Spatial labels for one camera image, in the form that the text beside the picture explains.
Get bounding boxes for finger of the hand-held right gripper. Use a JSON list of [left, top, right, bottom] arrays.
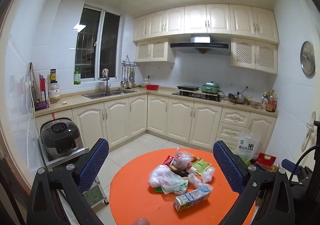
[[282, 159, 313, 183]]

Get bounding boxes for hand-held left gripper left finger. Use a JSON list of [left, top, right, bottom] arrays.
[[26, 138, 110, 225]]

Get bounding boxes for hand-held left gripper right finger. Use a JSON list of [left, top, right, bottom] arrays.
[[213, 140, 299, 225]]

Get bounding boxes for green foil packet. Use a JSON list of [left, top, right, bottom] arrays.
[[191, 161, 212, 175]]

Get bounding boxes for milk carton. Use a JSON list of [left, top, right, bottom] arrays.
[[174, 184, 213, 212]]

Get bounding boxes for dark brown wrapper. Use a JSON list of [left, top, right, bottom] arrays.
[[171, 165, 190, 177]]

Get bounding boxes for clear green print plastic bag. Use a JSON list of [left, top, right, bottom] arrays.
[[160, 175, 188, 195]]

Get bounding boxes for red rice bag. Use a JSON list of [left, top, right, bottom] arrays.
[[256, 152, 277, 168]]

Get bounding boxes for clear green rice bag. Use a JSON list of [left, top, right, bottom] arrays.
[[236, 133, 260, 165]]

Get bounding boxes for stainless steel stand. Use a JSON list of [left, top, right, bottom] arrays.
[[37, 137, 109, 209]]

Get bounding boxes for black silver rice cooker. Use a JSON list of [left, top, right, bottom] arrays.
[[40, 117, 84, 162]]

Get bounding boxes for orange round table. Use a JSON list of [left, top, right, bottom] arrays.
[[109, 148, 255, 225]]

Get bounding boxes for group of condiment bottles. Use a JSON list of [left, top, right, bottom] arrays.
[[266, 90, 277, 112]]

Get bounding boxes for cream lower kitchen cabinets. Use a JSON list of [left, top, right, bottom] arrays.
[[35, 86, 278, 150]]

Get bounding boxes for red label plastic bottle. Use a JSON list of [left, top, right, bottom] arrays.
[[261, 92, 270, 110]]

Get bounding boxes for metal wok with lid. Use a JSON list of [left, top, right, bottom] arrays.
[[228, 91, 253, 104]]

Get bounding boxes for stainless steel sink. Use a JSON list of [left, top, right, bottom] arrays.
[[81, 89, 138, 100]]

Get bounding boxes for black gas stove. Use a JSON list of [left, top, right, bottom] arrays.
[[172, 91, 223, 102]]

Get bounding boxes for purple knife rack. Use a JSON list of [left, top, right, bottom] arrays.
[[34, 72, 50, 112]]

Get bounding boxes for green electric cooking pot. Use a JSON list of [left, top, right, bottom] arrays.
[[201, 81, 224, 94]]

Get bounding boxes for large clear glass jar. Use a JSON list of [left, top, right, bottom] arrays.
[[48, 82, 61, 102]]

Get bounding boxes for wooden cutting board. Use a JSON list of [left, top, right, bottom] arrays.
[[27, 62, 42, 105]]

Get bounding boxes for wide cream lattice door cabinet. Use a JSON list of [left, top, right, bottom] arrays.
[[231, 37, 278, 74]]

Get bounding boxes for barred kitchen window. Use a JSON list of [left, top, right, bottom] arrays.
[[74, 4, 122, 82]]

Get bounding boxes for black range hood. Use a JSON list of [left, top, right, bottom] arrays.
[[170, 34, 231, 54]]

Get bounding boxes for small cream lattice door cabinet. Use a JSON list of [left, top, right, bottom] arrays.
[[136, 39, 175, 63]]

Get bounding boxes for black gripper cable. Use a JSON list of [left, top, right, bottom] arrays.
[[287, 144, 317, 183]]

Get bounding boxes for round silver wall clock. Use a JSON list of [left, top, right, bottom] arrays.
[[300, 41, 316, 79]]

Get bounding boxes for wall utensil rack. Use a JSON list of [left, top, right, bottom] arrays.
[[122, 55, 141, 68]]

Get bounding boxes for cream upper wall cabinets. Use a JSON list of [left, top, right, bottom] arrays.
[[132, 4, 279, 45]]

